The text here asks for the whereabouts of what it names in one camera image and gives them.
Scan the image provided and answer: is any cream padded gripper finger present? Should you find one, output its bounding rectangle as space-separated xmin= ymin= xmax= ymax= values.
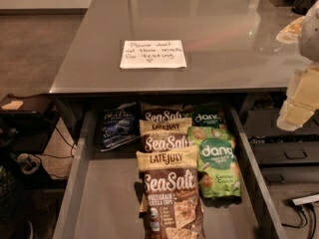
xmin=276 ymin=101 xmax=314 ymax=131
xmin=287 ymin=67 xmax=319 ymax=109

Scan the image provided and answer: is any light green Dang chip bag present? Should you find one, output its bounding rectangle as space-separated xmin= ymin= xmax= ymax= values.
xmin=187 ymin=126 xmax=241 ymax=199

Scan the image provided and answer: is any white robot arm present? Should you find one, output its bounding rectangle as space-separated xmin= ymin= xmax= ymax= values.
xmin=276 ymin=1 xmax=319 ymax=131

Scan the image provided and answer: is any dark green Dang chip bag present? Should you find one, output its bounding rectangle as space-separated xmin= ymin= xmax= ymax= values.
xmin=191 ymin=106 xmax=227 ymax=129

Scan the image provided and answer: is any middle brown SeaSalt chip bag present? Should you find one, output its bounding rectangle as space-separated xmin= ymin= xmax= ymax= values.
xmin=140 ymin=118 xmax=192 ymax=152

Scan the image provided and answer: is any brown seasalt chip bag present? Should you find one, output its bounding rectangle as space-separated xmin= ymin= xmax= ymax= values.
xmin=141 ymin=103 xmax=182 ymax=122
xmin=137 ymin=146 xmax=205 ymax=239
xmin=140 ymin=118 xmax=192 ymax=152

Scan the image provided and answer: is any rear brown SeaSalt chip bag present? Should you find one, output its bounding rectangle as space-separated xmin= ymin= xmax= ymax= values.
xmin=141 ymin=103 xmax=182 ymax=122

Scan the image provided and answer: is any front brown SeaSalt chip bag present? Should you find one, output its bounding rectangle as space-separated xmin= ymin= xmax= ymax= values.
xmin=137 ymin=146 xmax=205 ymax=239

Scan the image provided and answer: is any dark blue chip bag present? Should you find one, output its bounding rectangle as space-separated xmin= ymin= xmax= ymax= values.
xmin=101 ymin=102 xmax=140 ymax=151

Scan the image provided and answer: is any open grey top drawer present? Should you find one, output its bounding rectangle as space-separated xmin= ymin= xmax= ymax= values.
xmin=54 ymin=108 xmax=288 ymax=239

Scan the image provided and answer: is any silver power strip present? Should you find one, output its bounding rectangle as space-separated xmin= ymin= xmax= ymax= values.
xmin=292 ymin=194 xmax=319 ymax=206

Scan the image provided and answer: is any white handwritten paper note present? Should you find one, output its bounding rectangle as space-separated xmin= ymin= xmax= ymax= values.
xmin=120 ymin=40 xmax=186 ymax=69

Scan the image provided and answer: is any black side shelf unit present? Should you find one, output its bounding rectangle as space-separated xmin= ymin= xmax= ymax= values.
xmin=0 ymin=94 xmax=60 ymax=188

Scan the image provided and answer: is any tan sticky note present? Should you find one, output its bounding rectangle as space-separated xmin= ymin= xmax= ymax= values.
xmin=2 ymin=101 xmax=23 ymax=111

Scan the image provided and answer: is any black cable on floor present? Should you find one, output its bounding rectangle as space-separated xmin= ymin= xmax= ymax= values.
xmin=39 ymin=118 xmax=78 ymax=181

